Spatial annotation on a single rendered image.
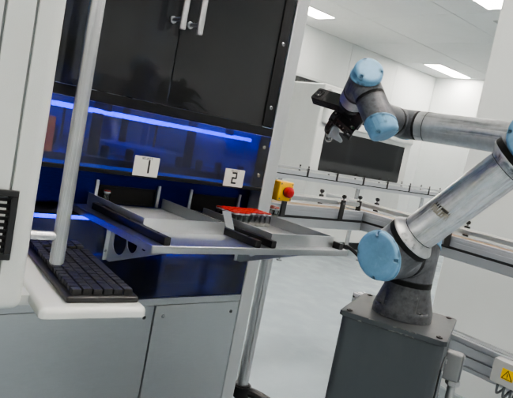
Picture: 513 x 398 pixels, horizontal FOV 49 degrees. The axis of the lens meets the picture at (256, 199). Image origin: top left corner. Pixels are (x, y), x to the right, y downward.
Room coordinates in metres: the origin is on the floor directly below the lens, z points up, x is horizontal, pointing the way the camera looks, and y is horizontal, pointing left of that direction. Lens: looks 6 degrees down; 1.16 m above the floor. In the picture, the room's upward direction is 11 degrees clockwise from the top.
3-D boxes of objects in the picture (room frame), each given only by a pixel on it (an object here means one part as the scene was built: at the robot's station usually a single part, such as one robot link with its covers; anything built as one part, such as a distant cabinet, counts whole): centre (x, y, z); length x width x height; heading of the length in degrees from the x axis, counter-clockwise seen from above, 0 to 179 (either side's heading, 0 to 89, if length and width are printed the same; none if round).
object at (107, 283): (1.18, 0.36, 0.82); 0.40 x 0.14 x 0.02; 35
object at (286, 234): (1.74, -0.05, 0.90); 0.34 x 0.26 x 0.04; 41
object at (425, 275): (1.41, -0.42, 0.96); 0.13 x 0.12 x 0.14; 139
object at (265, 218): (1.81, 0.01, 0.91); 0.18 x 0.02 x 0.05; 131
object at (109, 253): (1.49, 0.29, 0.80); 0.34 x 0.03 x 0.13; 42
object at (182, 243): (1.66, 0.11, 0.87); 0.70 x 0.48 x 0.02; 132
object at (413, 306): (1.41, -0.42, 0.84); 0.15 x 0.15 x 0.10
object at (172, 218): (1.60, 0.28, 0.90); 0.34 x 0.26 x 0.04; 42
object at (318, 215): (2.38, -0.20, 0.92); 0.69 x 0.16 x 0.16; 132
